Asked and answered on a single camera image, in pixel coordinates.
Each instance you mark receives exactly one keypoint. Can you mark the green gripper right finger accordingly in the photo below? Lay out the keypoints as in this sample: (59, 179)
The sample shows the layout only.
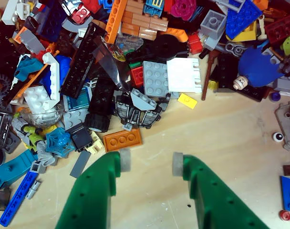
(216, 202)

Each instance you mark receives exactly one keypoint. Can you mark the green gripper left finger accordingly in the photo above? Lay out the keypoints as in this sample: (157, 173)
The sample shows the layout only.
(92, 195)

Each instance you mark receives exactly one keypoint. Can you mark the small red round stud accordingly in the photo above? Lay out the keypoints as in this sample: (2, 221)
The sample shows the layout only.
(285, 215)

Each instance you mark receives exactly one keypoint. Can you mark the dark grey flat tile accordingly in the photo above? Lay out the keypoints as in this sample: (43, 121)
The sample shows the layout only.
(80, 164)

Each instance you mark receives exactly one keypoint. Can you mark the small tan piece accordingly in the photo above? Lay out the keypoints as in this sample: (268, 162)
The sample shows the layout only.
(96, 145)

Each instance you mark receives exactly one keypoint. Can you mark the grey technic pin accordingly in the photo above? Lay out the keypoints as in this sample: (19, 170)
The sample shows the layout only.
(33, 189)

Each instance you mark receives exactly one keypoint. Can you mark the small black block piece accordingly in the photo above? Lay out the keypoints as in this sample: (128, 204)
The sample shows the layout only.
(81, 137)

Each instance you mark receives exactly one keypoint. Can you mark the orange three-stud plate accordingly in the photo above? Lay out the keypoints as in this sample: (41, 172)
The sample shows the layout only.
(122, 140)

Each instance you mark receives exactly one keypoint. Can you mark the transparent blue web piece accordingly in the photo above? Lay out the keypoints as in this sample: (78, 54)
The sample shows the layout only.
(58, 142)

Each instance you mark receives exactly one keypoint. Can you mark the long blue technic beam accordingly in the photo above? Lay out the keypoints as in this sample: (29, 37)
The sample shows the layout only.
(19, 195)

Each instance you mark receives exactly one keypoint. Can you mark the black rubber wheel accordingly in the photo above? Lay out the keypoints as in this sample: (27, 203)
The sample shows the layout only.
(97, 122)

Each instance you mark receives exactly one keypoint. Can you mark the teal curved piece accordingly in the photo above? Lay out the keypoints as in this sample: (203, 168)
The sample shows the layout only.
(10, 170)

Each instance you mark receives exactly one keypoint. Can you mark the lime green figure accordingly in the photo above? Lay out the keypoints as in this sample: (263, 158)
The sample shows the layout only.
(31, 133)

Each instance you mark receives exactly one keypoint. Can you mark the white round eye tile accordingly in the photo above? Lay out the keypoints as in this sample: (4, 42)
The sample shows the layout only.
(278, 137)

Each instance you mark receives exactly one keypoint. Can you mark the clear dome piece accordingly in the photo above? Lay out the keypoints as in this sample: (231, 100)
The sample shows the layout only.
(44, 118)

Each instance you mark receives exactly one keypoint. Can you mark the dark transparent box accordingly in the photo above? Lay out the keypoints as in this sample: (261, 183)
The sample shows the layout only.
(1, 199)

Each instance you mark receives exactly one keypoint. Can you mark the dark round cage piece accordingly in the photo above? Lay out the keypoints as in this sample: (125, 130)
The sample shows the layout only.
(140, 117)

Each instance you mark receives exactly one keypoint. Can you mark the transparent light blue panel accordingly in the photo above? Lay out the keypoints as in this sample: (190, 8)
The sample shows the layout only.
(77, 100)

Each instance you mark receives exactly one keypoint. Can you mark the black chassis piece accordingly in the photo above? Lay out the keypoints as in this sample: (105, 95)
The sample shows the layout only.
(102, 97)

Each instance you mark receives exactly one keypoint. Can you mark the small yellow flat tile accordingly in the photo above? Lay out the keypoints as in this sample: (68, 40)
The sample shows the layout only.
(187, 100)

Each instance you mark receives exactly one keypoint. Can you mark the grey slope brick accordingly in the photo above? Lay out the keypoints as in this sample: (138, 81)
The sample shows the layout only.
(142, 99)

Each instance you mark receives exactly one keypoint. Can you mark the white studded brick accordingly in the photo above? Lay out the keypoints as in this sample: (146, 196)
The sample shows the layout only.
(37, 97)

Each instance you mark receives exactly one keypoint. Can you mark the black printed tile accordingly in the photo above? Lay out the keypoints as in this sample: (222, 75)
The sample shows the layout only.
(2, 128)

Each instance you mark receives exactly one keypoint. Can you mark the dark maroon plate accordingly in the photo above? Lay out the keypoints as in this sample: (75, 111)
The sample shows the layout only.
(254, 93)

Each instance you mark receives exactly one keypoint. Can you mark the transparent yellow stud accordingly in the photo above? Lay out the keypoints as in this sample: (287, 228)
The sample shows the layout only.
(213, 85)

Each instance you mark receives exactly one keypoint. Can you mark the purple round stud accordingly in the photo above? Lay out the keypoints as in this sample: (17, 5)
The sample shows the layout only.
(275, 96)

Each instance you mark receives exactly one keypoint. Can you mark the pale minifigure head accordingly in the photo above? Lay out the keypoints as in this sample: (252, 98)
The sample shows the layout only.
(240, 83)

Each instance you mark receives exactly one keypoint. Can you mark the white arch piece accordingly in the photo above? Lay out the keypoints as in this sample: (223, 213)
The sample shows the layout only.
(54, 76)

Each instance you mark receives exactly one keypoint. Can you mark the small red brick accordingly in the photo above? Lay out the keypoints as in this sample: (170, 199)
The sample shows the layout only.
(137, 76)

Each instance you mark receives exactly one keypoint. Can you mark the long brown staff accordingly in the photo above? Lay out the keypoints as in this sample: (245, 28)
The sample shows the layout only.
(210, 71)

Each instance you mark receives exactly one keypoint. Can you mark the light grey studded plate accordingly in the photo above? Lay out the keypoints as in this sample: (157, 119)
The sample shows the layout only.
(155, 80)

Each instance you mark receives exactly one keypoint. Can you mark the white grille plate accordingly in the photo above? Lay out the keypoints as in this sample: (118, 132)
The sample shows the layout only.
(183, 75)

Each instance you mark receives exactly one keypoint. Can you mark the smoky transparent canopy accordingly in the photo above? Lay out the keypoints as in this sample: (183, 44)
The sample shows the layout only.
(111, 64)

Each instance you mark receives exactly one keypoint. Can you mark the long black plate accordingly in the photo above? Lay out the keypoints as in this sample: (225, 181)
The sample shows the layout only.
(81, 62)

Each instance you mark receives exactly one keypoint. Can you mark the light grey brick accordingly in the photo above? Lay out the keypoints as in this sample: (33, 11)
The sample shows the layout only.
(286, 86)

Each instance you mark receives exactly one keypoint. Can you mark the blue spiky hair piece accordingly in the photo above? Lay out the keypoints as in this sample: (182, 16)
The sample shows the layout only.
(258, 66)

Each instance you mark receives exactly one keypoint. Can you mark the teal angled piece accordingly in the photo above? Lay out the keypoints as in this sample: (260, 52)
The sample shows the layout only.
(28, 68)

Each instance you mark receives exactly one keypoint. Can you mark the grey technic connector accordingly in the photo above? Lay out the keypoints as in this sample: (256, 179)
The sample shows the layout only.
(234, 48)

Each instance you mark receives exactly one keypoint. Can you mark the red block piece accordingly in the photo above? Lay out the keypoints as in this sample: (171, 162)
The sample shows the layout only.
(195, 44)

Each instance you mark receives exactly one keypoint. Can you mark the black round disc piece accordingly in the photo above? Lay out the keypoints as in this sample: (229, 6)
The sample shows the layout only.
(168, 47)

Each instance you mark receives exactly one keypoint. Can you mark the yellow wedge piece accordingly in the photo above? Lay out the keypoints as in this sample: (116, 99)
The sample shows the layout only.
(248, 34)

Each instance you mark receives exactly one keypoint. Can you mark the orange technic beam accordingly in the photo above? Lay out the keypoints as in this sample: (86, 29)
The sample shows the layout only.
(116, 21)

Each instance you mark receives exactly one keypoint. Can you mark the grey square brick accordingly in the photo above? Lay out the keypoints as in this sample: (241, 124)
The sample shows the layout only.
(213, 23)

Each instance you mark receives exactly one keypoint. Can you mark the dark red studded plate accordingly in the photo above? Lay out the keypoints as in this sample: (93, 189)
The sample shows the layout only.
(282, 29)

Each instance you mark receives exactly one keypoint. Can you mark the large blue plate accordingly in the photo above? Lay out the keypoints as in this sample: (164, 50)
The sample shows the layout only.
(242, 16)

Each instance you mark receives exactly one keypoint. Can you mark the magenta flower piece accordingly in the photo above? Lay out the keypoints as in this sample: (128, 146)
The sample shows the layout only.
(183, 8)

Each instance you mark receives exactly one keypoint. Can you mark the grey bracket piece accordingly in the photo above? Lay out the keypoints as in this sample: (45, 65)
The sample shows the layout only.
(284, 117)

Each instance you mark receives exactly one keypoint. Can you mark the tan brick wall piece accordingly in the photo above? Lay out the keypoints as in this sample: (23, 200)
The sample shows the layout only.
(145, 23)

